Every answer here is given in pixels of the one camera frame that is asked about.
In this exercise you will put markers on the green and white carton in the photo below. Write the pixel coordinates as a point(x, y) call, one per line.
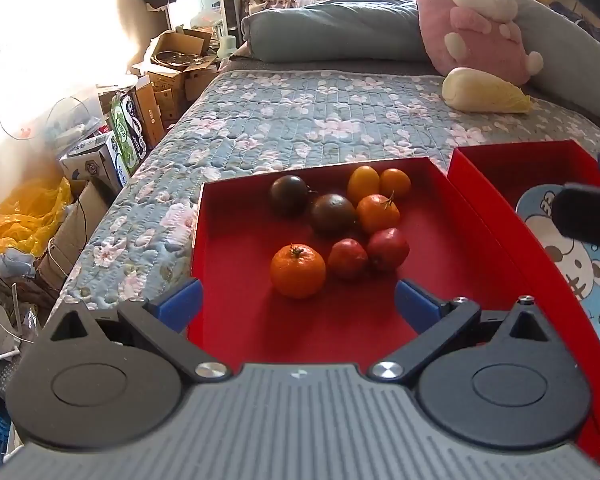
point(127, 130)

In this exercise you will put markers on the red tomato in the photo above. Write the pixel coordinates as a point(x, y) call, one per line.
point(347, 259)
point(388, 249)

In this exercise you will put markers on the floral quilted bedspread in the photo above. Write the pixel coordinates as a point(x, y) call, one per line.
point(300, 115)

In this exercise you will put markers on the red cardboard box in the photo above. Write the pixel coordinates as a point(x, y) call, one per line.
point(260, 330)
point(510, 175)

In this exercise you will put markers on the open cardboard box with pot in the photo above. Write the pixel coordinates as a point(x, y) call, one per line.
point(180, 52)

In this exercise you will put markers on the dark brown tomato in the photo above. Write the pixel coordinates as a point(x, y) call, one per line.
point(332, 213)
point(289, 195)

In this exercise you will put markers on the small round orange kumquat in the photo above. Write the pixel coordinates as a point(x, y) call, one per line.
point(395, 183)

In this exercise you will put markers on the small tangerine with stem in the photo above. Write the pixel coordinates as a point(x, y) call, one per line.
point(377, 214)

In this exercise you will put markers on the large orange tangerine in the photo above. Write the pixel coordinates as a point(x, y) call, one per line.
point(298, 271)

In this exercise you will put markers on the blue cartoon cat plate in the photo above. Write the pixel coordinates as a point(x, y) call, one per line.
point(580, 280)

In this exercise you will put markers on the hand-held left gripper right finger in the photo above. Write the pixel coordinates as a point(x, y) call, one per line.
point(416, 305)

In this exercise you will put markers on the yellow-orange oval kumquat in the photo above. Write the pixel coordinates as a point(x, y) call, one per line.
point(363, 184)

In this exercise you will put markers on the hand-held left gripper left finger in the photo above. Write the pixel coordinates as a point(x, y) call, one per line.
point(180, 305)

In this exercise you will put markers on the flattened brown cardboard box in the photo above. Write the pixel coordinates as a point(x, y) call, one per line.
point(70, 232)

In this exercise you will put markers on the white printed carton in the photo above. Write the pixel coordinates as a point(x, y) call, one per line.
point(95, 157)

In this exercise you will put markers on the grey-blue pillow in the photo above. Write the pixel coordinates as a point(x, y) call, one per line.
point(340, 27)

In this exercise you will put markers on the pink plush toy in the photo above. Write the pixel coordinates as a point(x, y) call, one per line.
point(475, 25)

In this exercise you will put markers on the clear plastic storage bin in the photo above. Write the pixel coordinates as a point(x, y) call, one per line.
point(75, 117)

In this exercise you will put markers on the yellow plastic bag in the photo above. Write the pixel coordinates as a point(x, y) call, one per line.
point(22, 222)

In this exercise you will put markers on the napa cabbage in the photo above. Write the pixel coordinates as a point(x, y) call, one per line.
point(482, 91)

